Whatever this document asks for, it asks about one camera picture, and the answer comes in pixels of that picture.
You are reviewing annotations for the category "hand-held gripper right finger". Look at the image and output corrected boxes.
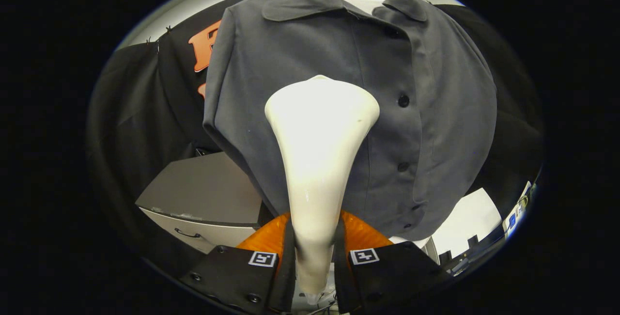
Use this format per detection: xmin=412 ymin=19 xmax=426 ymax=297
xmin=334 ymin=210 xmax=453 ymax=315

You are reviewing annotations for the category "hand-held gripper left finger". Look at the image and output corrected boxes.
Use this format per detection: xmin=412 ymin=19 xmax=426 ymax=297
xmin=179 ymin=212 xmax=296 ymax=315

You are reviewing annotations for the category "white garment steamer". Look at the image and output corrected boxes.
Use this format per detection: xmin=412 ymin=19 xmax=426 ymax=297
xmin=264 ymin=75 xmax=380 ymax=306

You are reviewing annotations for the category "grey button shirt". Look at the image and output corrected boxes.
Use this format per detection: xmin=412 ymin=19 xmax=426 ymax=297
xmin=202 ymin=0 xmax=498 ymax=242

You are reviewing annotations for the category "white side table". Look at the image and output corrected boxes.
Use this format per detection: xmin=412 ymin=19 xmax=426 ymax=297
xmin=431 ymin=188 xmax=503 ymax=257

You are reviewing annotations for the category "grey drawer cabinet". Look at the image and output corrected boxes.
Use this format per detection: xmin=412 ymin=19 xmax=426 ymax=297
xmin=135 ymin=152 xmax=272 ymax=255

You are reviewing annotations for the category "white power strip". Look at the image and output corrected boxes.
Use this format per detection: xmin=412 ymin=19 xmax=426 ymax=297
xmin=502 ymin=181 xmax=533 ymax=238

